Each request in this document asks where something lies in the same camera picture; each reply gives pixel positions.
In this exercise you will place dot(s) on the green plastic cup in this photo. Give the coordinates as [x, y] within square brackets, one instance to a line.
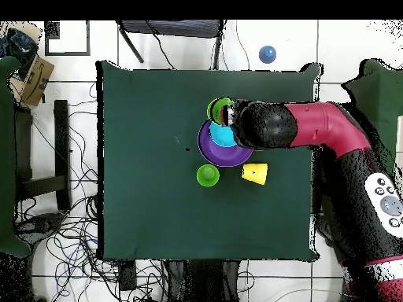
[207, 175]
[215, 110]

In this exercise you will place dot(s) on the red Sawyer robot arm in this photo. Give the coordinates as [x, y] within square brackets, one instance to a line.
[315, 125]

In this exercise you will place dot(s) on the small cyan bowl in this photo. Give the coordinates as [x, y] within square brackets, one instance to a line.
[222, 135]

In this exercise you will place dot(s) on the purple and green bowl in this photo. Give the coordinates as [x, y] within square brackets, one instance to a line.
[220, 155]

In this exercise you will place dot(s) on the yellow plastic cup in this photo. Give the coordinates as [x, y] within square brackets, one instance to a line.
[255, 173]

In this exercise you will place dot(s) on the dark green tablecloth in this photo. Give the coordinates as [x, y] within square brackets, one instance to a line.
[151, 110]

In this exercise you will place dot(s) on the blue cup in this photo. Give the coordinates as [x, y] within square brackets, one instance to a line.
[267, 54]

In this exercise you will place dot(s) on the black chair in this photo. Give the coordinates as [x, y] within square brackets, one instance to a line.
[170, 28]

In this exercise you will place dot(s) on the green cloth covered table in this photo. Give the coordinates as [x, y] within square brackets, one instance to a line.
[6, 157]
[381, 85]

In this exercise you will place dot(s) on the black metal stand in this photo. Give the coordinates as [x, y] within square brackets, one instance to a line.
[61, 141]

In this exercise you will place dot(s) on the white paper sheets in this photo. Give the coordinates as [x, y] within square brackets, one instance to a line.
[400, 138]

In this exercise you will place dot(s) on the black power box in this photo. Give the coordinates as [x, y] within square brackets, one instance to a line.
[127, 275]

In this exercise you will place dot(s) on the cardboard box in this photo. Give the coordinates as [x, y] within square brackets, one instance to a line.
[36, 81]

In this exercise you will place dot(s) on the dark blue bag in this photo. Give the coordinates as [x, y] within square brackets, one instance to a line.
[20, 44]

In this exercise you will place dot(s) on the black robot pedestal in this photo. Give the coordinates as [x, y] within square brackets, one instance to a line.
[201, 283]

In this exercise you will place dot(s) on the black square frame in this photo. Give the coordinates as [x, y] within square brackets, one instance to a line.
[46, 44]

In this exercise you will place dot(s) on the grey pedestal foot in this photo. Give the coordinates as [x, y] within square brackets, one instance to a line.
[41, 225]

